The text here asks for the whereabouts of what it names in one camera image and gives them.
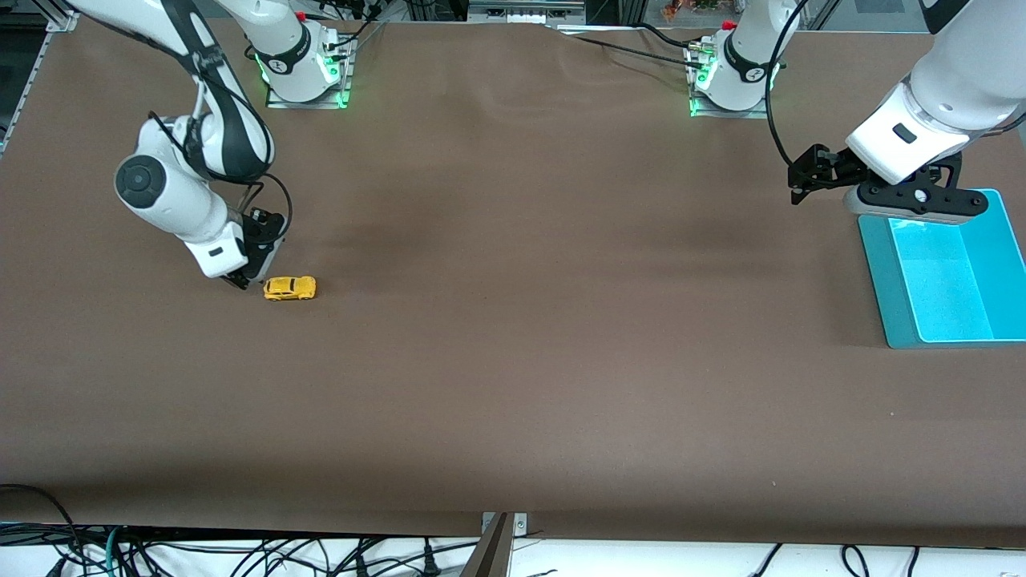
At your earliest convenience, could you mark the yellow toy beetle car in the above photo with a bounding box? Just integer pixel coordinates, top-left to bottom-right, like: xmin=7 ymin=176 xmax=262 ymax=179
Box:
xmin=264 ymin=276 xmax=317 ymax=301

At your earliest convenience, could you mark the teal plastic bin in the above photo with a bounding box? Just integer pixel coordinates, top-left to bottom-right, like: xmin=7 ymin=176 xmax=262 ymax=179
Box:
xmin=858 ymin=188 xmax=1026 ymax=349

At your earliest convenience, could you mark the orange green background item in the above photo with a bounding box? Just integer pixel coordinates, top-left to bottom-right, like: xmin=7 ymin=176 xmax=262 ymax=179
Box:
xmin=661 ymin=0 xmax=722 ymax=21

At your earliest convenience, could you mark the brown table cover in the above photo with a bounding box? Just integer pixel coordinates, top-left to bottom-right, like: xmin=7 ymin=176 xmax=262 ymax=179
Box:
xmin=0 ymin=14 xmax=1026 ymax=550

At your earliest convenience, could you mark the grey metal box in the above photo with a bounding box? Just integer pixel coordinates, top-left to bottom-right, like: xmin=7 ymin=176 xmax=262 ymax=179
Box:
xmin=467 ymin=0 xmax=588 ymax=25

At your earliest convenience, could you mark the dark brown pole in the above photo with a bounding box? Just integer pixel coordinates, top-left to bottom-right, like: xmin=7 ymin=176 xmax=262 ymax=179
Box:
xmin=459 ymin=513 xmax=514 ymax=577

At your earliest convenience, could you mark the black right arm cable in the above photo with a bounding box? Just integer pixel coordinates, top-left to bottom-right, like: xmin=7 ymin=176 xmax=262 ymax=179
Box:
xmin=148 ymin=48 xmax=293 ymax=241

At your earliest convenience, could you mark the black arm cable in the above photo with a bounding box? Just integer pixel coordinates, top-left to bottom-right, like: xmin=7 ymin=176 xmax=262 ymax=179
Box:
xmin=148 ymin=48 xmax=293 ymax=241
xmin=765 ymin=0 xmax=810 ymax=169

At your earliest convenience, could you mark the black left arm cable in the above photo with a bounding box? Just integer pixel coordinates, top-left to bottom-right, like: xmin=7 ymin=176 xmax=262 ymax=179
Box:
xmin=765 ymin=0 xmax=810 ymax=169

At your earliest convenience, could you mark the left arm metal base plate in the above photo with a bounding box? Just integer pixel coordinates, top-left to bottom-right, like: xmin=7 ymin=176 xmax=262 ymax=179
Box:
xmin=688 ymin=40 xmax=774 ymax=119

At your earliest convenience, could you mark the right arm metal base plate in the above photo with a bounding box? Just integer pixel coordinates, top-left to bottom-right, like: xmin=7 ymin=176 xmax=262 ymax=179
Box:
xmin=266 ymin=36 xmax=354 ymax=110

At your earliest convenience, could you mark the short black table cable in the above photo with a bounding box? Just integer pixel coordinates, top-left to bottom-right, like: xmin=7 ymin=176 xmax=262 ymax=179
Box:
xmin=637 ymin=22 xmax=706 ymax=53

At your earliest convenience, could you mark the long black table cable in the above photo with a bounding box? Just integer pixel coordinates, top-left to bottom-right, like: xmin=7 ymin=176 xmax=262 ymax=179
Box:
xmin=573 ymin=34 xmax=698 ymax=69

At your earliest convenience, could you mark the black right base cable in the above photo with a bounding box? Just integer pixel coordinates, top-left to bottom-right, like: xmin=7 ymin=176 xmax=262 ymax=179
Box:
xmin=309 ymin=0 xmax=387 ymax=55

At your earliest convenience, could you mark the black looped floor cable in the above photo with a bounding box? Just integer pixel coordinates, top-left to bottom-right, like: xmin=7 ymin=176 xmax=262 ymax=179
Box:
xmin=0 ymin=483 xmax=81 ymax=577

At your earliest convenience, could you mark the aluminium frame rail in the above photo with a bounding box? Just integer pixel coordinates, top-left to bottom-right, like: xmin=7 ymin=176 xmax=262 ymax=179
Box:
xmin=0 ymin=0 xmax=81 ymax=157

